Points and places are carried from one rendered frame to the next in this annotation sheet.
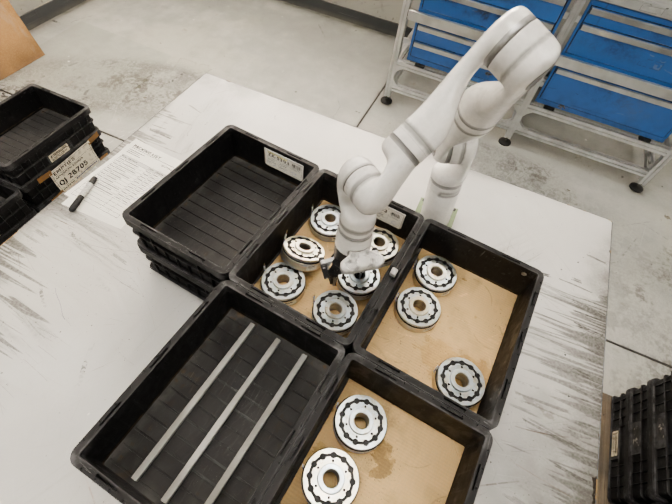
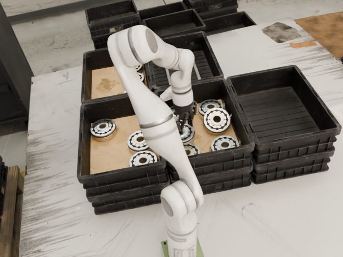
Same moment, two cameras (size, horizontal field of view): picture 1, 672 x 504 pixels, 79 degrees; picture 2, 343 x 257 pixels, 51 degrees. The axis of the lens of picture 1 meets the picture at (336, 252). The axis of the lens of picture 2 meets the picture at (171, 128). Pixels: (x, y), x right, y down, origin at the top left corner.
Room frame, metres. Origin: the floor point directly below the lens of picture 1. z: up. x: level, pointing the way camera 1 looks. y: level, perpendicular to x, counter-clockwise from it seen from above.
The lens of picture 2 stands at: (1.39, -0.50, 1.82)
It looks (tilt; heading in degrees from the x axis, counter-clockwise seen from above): 44 degrees down; 155
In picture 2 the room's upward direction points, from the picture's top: 9 degrees counter-clockwise
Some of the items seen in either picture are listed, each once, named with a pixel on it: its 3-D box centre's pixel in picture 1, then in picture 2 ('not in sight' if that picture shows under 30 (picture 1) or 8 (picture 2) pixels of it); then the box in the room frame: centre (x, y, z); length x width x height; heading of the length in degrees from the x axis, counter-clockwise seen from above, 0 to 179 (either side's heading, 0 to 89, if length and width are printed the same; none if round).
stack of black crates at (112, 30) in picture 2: not in sight; (117, 36); (-1.19, 0.34, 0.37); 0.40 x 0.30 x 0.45; 73
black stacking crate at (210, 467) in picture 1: (225, 407); (182, 69); (0.18, 0.16, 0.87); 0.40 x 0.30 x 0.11; 158
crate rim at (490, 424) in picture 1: (454, 309); (119, 132); (0.44, -0.27, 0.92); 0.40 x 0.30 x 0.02; 158
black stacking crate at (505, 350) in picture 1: (446, 320); (122, 142); (0.44, -0.27, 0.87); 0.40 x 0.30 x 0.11; 158
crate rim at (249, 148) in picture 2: (333, 247); (199, 117); (0.55, 0.01, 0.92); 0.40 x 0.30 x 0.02; 158
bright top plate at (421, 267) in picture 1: (436, 272); (143, 161); (0.56, -0.25, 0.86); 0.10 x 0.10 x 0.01
